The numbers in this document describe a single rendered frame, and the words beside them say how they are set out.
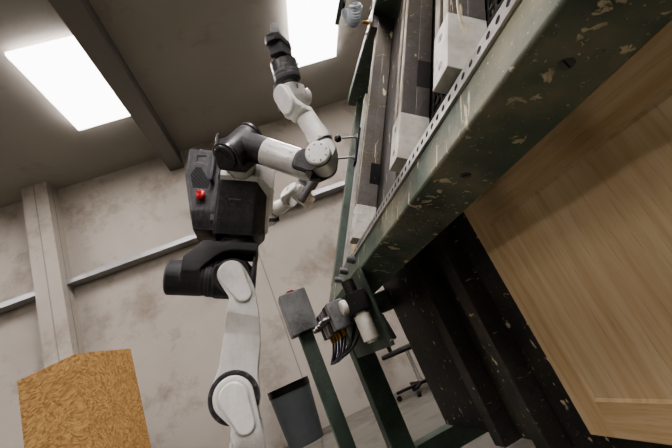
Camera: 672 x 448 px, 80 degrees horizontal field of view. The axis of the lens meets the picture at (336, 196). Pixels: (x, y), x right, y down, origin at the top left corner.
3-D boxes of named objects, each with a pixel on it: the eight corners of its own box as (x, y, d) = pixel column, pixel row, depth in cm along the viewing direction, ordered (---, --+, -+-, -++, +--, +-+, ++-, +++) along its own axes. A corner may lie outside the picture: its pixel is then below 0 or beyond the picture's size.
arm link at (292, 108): (279, 79, 128) (299, 109, 123) (299, 83, 134) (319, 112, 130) (269, 94, 131) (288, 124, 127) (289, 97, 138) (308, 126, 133)
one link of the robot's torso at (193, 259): (159, 290, 122) (169, 235, 130) (168, 299, 133) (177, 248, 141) (253, 293, 126) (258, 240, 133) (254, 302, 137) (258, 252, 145)
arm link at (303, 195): (315, 187, 188) (303, 207, 186) (298, 174, 184) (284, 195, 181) (326, 187, 178) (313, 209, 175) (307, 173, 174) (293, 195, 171)
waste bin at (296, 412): (329, 428, 432) (309, 374, 453) (326, 436, 390) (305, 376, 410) (289, 447, 428) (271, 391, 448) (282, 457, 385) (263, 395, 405)
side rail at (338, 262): (353, 290, 193) (330, 286, 192) (373, 110, 243) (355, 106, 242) (355, 287, 188) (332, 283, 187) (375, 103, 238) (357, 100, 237)
